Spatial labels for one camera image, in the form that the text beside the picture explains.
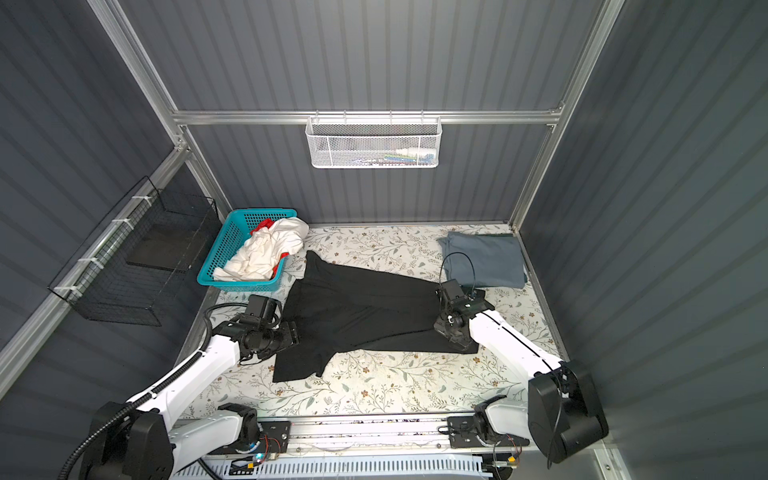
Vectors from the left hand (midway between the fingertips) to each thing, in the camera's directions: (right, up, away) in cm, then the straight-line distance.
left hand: (293, 340), depth 85 cm
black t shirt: (+11, +6, +9) cm, 15 cm away
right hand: (+46, +3, +1) cm, 46 cm away
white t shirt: (-19, +24, +20) cm, 36 cm away
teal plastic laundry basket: (-30, +36, +28) cm, 54 cm away
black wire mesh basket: (-35, +22, -13) cm, 44 cm away
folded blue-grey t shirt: (+66, +24, +20) cm, 73 cm away
